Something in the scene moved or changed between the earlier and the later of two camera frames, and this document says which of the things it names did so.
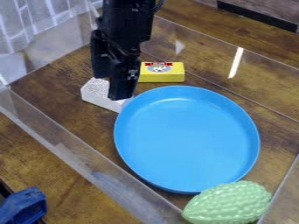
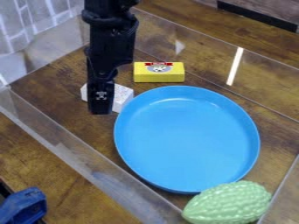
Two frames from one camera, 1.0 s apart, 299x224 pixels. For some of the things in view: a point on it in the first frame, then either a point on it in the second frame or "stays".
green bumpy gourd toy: [228, 203] stays
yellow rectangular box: [161, 72] stays
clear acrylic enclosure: [174, 123] stays
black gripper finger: [125, 71] → [100, 90]
